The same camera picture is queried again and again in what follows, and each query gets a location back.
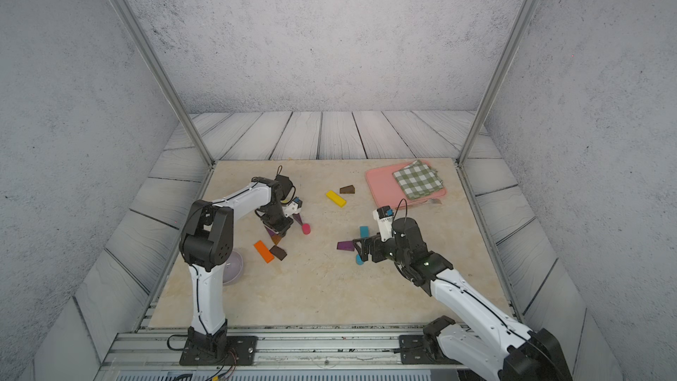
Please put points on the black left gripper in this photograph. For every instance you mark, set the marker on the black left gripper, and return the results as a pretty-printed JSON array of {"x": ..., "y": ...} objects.
[{"x": 281, "y": 230}]

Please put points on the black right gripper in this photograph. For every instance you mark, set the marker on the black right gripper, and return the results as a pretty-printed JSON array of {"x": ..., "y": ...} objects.
[{"x": 364, "y": 252}]

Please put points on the purple triangular block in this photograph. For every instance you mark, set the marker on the purple triangular block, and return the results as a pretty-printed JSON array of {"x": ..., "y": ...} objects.
[
  {"x": 346, "y": 246},
  {"x": 298, "y": 218}
]

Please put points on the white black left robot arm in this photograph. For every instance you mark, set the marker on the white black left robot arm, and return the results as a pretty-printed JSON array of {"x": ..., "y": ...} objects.
[{"x": 207, "y": 240}]

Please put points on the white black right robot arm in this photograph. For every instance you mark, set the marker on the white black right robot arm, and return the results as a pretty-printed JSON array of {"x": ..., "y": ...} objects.
[{"x": 496, "y": 347}]

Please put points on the dark brown rectangular block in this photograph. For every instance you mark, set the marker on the dark brown rectangular block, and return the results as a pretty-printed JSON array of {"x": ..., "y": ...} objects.
[{"x": 278, "y": 252}]

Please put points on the orange rectangular block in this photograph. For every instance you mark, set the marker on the orange rectangular block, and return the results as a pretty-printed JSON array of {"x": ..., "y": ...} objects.
[{"x": 264, "y": 252}]

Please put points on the yellow rectangular block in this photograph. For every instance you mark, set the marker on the yellow rectangular block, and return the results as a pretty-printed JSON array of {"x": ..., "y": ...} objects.
[{"x": 335, "y": 198}]

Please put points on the dark brown triangular block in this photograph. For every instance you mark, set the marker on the dark brown triangular block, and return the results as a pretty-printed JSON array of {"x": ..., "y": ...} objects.
[{"x": 349, "y": 189}]

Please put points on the pink plastic tray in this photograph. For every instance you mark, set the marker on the pink plastic tray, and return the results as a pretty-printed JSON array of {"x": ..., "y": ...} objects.
[{"x": 385, "y": 190}]

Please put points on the lilac ceramic bowl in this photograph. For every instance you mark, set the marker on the lilac ceramic bowl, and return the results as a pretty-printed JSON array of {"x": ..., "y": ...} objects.
[{"x": 233, "y": 268}]

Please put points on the green white checkered cloth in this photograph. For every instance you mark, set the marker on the green white checkered cloth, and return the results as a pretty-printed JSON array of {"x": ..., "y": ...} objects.
[{"x": 418, "y": 180}]

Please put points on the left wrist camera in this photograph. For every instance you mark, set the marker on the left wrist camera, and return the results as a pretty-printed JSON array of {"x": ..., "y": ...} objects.
[{"x": 293, "y": 207}]

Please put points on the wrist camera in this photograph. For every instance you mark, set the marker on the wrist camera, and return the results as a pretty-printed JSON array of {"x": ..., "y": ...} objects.
[
  {"x": 384, "y": 217},
  {"x": 293, "y": 207}
]

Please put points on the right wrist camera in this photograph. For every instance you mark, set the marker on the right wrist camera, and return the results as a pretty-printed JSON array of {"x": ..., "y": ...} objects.
[{"x": 384, "y": 217}]

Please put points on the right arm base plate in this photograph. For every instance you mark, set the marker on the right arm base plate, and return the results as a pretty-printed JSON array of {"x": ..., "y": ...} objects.
[{"x": 419, "y": 349}]

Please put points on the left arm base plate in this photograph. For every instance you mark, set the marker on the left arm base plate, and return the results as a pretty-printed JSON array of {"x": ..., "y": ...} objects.
[{"x": 229, "y": 350}]

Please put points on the aluminium front rail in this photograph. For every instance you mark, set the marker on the aluminium front rail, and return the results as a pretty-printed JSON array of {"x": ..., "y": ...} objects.
[{"x": 156, "y": 352}]

